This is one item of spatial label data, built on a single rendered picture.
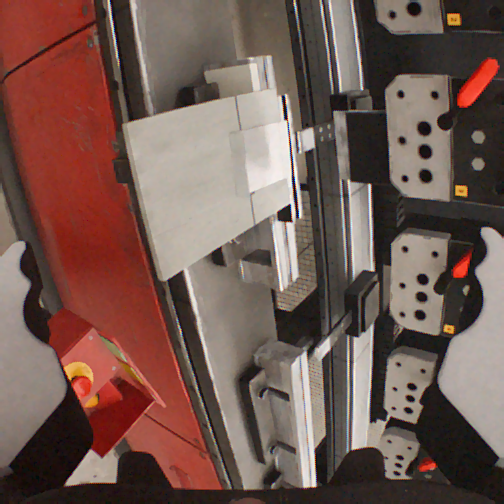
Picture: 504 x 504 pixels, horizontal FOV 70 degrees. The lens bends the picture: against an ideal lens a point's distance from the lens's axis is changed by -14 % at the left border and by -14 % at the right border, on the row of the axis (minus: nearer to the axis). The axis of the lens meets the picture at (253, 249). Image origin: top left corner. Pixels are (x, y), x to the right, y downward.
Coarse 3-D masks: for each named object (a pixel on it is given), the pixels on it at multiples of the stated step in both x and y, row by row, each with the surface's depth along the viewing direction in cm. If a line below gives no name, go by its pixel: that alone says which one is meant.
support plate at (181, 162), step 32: (256, 96) 54; (128, 128) 39; (160, 128) 42; (192, 128) 46; (224, 128) 50; (160, 160) 43; (192, 160) 47; (224, 160) 51; (160, 192) 44; (192, 192) 47; (224, 192) 52; (256, 192) 57; (288, 192) 63; (160, 224) 44; (192, 224) 48; (224, 224) 53; (160, 256) 45; (192, 256) 49
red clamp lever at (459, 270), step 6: (468, 252) 44; (462, 258) 44; (468, 258) 43; (456, 264) 45; (462, 264) 44; (456, 270) 45; (462, 270) 44; (438, 276) 49; (444, 276) 47; (450, 276) 46; (456, 276) 45; (462, 276) 45; (438, 282) 47; (444, 282) 46; (450, 282) 46; (438, 288) 47; (444, 288) 46; (438, 294) 47
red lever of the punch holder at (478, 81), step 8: (488, 64) 33; (496, 64) 34; (480, 72) 34; (488, 72) 33; (496, 72) 34; (472, 80) 35; (480, 80) 34; (488, 80) 34; (464, 88) 36; (472, 88) 35; (480, 88) 35; (464, 96) 36; (472, 96) 35; (456, 104) 37; (464, 104) 36; (448, 112) 38; (456, 112) 38; (440, 120) 38; (448, 120) 38; (456, 120) 39; (440, 128) 39; (448, 128) 38
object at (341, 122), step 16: (336, 112) 54; (352, 112) 52; (368, 112) 51; (384, 112) 49; (336, 128) 55; (352, 128) 53; (368, 128) 52; (384, 128) 50; (336, 144) 57; (352, 144) 54; (368, 144) 53; (384, 144) 51; (352, 160) 55; (368, 160) 54; (384, 160) 52; (352, 176) 56; (368, 176) 55; (384, 176) 53
